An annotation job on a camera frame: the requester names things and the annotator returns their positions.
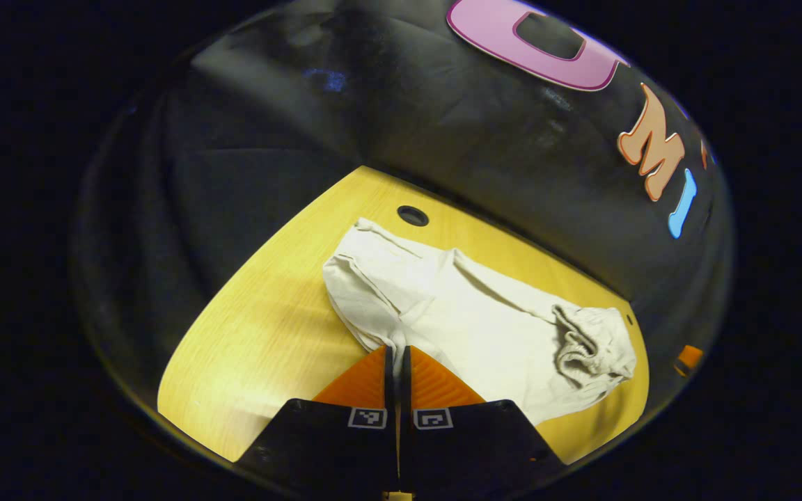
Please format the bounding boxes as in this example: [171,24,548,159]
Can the white jeans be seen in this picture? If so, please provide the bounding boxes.
[322,217,637,427]

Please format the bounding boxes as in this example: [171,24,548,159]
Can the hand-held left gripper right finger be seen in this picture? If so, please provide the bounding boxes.
[399,346,566,496]

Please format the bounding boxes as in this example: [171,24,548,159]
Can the black backdrop cloth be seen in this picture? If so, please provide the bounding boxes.
[70,0,734,418]

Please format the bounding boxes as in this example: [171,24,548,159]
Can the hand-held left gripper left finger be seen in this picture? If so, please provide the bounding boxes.
[234,346,400,496]

